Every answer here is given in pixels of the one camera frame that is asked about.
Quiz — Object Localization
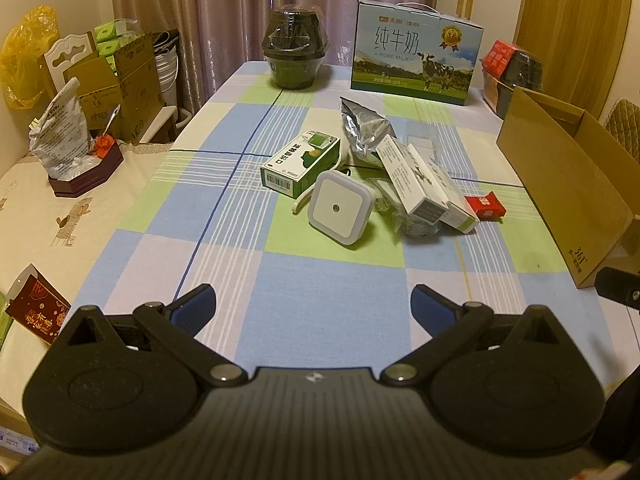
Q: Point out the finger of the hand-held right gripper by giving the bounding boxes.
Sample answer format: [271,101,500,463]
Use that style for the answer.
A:
[595,267,640,317]

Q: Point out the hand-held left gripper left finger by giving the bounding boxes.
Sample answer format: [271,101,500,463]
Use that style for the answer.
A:
[50,284,248,387]

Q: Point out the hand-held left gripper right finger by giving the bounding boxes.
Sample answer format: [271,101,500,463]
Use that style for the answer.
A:
[380,284,573,387]

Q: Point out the red snack packet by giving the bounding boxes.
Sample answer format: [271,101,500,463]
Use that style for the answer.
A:
[465,192,507,222]

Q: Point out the white box with green end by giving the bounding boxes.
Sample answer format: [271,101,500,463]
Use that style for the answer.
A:
[407,144,480,235]

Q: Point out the clear package with white adapter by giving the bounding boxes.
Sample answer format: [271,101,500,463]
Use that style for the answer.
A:
[365,177,443,237]

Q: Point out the brown cardboard box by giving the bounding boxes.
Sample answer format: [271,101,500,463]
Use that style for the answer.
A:
[496,86,640,289]

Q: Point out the white square night light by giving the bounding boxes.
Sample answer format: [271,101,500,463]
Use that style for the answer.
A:
[307,170,373,242]

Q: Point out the long white box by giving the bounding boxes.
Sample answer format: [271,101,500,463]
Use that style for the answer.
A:
[375,135,451,224]

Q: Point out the white plastic spoon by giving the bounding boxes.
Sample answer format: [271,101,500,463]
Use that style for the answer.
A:
[291,147,353,216]

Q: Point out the clear plastic case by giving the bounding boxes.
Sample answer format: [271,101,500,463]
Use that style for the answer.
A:
[404,120,442,161]

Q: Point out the silver foil tea bag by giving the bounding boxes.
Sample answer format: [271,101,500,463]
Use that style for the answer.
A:
[340,97,398,163]

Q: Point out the checked cloth desktop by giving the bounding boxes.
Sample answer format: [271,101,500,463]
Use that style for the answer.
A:
[70,60,621,376]

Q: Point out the red gold card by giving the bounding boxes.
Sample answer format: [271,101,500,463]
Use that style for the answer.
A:
[5,262,72,346]

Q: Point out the beige cloth side table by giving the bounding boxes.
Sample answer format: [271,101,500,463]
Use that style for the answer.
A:
[0,140,176,411]

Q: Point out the maroon octagonal box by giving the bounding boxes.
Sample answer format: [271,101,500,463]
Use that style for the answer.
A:
[47,141,125,199]

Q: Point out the woven chair back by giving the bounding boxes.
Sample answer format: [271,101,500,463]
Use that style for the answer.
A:
[602,97,640,161]

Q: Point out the white board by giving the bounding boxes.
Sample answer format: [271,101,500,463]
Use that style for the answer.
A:
[139,105,192,144]

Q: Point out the metal spoon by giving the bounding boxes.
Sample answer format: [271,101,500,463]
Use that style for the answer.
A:
[102,104,122,138]

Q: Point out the dark brown box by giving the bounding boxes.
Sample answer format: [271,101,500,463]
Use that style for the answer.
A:
[482,72,516,118]

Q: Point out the tall printed cardboard box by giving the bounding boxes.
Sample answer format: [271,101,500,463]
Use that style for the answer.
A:
[112,32,168,143]

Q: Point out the small cardboard box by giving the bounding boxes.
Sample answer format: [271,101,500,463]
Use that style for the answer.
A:
[62,55,126,136]

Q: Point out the stack of white buckets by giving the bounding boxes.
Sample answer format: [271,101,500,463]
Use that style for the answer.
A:
[152,30,182,107]

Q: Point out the blue milk carton box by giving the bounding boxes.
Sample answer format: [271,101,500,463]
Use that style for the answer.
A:
[350,0,485,107]

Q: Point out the red box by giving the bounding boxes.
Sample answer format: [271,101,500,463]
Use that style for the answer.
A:
[482,40,518,78]

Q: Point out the wrapped black flower pots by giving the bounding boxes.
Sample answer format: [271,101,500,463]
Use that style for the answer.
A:
[262,4,332,92]

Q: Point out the white chair back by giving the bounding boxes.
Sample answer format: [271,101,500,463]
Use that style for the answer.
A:
[42,31,97,93]

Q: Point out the wooden door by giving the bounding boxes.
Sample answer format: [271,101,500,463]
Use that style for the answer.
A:
[515,0,636,111]

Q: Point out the stack of green tissue packs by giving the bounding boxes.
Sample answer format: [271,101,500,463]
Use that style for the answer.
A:
[94,19,143,73]

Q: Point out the mauve curtain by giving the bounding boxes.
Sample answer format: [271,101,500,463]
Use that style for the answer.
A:
[110,0,446,126]

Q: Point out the yellow plastic bag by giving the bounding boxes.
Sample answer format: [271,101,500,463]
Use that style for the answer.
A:
[0,5,61,111]

